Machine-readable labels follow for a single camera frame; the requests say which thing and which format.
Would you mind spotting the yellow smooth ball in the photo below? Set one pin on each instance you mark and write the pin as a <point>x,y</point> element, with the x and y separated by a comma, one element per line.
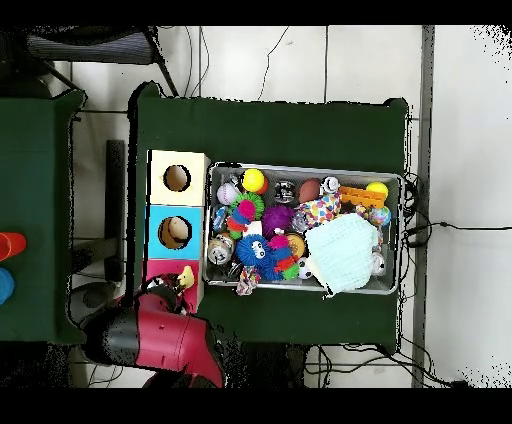
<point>252,180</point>

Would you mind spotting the white baseball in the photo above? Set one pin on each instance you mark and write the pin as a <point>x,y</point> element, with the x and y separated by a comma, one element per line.
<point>227,194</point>

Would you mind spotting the side table green cloth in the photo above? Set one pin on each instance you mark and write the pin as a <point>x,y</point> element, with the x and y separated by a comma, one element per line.
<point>32,168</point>

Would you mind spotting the crushed drink can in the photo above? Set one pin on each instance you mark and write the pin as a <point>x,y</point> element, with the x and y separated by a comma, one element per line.
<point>220,250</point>

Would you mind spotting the polka dot cloth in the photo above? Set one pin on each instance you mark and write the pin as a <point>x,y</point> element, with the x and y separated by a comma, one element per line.
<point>320,208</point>

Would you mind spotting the pink blue orange spiky caterpillar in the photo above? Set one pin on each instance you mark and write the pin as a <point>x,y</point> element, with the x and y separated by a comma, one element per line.
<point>242,216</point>

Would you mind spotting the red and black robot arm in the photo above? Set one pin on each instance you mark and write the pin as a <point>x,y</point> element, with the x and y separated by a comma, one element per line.
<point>172,340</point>

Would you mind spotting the black striped chair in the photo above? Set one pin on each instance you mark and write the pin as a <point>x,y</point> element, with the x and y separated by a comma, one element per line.
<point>100,48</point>

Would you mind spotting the mint green knitted cloth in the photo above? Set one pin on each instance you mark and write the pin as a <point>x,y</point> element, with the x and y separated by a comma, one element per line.
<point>342,252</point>

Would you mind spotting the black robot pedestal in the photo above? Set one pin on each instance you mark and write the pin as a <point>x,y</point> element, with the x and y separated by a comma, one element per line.
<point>260,368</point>

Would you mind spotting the dark green table cloth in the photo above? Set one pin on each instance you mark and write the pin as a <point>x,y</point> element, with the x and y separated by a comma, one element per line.
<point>260,132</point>

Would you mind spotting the purple spiky ball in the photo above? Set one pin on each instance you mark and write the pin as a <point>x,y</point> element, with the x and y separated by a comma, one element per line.
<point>276,219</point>

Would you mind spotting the yellow plush duck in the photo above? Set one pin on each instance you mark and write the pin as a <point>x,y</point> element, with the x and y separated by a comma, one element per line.
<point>186,276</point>

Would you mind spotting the blue plastic cup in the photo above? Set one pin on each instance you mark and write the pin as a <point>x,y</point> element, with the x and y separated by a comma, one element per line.
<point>6,286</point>

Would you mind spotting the long orange plastic block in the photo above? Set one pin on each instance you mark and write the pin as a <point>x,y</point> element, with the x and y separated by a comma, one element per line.
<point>362,196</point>

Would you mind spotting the wooden box with three holes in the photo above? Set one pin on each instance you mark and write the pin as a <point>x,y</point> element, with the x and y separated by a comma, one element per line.
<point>176,196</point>

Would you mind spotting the blue spiky toy with eyes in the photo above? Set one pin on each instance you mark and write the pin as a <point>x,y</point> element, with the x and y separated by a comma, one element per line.
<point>248,250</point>

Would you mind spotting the dark grey floor object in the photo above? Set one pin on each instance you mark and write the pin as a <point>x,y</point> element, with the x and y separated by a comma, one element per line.
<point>94,296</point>

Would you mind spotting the red plastic cup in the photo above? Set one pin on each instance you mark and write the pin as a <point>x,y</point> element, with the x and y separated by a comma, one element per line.
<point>14,246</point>

